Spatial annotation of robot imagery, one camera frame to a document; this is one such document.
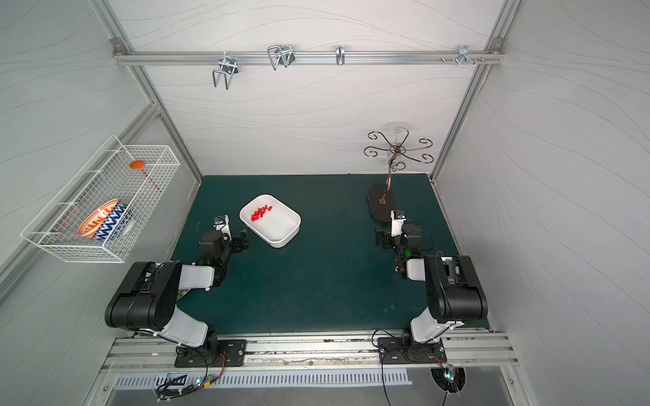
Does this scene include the white plastic storage box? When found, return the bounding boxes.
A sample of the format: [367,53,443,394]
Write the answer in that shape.
[239,194,301,249]

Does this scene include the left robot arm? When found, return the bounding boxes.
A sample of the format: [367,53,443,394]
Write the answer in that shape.
[104,230,249,355]

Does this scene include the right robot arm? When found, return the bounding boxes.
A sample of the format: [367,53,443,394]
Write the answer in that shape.
[374,224,489,344]

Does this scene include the green table mat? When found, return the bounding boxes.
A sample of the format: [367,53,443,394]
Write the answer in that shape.
[172,174,427,335]

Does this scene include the blue white patterned bowl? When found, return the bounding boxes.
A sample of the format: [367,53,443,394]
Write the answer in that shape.
[92,201,132,242]

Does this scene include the orange white patterned bowl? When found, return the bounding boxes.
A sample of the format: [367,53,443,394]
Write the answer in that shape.
[77,199,120,239]

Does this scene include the metal hook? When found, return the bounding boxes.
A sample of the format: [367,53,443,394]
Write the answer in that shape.
[440,46,485,66]
[335,45,345,66]
[212,52,239,90]
[267,45,296,70]

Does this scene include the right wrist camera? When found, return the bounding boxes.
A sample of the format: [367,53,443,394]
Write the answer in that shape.
[390,210,406,237]

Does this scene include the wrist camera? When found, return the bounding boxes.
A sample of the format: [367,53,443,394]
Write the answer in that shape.
[213,215,232,240]
[390,210,406,237]

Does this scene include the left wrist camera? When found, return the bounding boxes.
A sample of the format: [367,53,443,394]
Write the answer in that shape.
[213,215,232,240]

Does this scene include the copper wire jewelry stand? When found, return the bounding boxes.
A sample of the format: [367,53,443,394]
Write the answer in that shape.
[363,127,434,223]

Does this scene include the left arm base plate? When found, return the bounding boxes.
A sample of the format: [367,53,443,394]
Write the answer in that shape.
[174,339,248,368]

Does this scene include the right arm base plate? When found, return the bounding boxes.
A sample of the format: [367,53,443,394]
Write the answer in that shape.
[373,337,447,365]

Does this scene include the white wire basket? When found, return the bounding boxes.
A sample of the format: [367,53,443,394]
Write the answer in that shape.
[20,135,180,264]

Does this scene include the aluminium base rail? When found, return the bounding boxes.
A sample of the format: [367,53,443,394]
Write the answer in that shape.
[101,331,520,374]

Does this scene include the aluminium cross rail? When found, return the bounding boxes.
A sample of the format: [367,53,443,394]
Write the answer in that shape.
[113,49,505,67]

